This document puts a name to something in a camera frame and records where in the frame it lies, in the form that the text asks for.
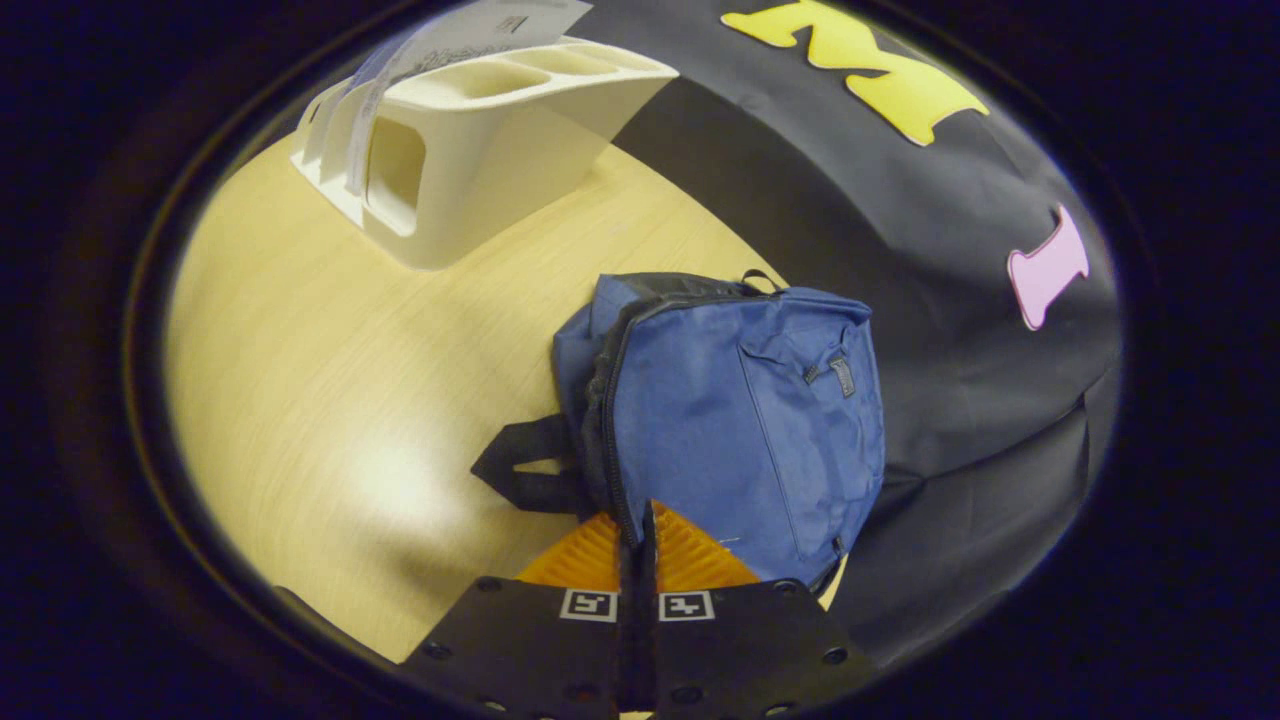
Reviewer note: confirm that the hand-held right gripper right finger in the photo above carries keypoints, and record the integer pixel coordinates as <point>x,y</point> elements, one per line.
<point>750,640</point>

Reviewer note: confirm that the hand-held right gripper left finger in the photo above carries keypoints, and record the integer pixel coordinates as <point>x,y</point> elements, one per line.
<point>520,640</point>

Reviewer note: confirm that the blue schoolbag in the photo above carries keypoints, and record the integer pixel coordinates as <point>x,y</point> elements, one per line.
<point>720,420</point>

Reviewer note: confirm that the white plastic bookshelf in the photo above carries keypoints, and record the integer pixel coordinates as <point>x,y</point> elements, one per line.
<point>500,170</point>

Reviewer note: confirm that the white patterned book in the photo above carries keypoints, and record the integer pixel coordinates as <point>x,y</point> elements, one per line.
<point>470,35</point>

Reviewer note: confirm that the black backdrop cloth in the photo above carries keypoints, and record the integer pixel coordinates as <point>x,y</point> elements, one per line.
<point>900,250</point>

